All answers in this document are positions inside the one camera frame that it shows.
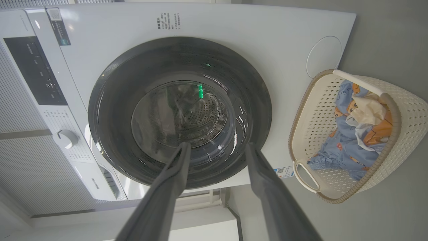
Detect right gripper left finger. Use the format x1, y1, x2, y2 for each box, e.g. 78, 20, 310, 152
115, 142, 192, 241

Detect round white filter cover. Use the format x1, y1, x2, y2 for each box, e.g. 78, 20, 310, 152
306, 36, 342, 79

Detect white washing machine control dial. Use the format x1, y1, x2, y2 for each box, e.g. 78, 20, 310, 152
53, 129, 79, 149

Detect blue energy label sticker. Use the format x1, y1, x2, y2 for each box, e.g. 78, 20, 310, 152
274, 166, 295, 179

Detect white front-load washing machine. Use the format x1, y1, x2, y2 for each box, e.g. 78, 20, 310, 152
0, 3, 356, 201

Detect cream perforated plastic laundry basket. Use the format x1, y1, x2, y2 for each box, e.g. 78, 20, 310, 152
288, 69, 428, 205

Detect dark rectangular label sticker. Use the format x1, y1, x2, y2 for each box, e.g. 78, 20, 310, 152
47, 8, 71, 46

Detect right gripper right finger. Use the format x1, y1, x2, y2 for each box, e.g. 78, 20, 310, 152
245, 142, 323, 241

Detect blue cartoon print garment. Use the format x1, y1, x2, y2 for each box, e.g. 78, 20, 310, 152
307, 115, 380, 181

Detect blue cartoon garment white lining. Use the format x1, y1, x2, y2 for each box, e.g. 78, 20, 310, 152
334, 80, 394, 153

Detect washing machine glass door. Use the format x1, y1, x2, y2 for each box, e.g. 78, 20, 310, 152
88, 36, 272, 189

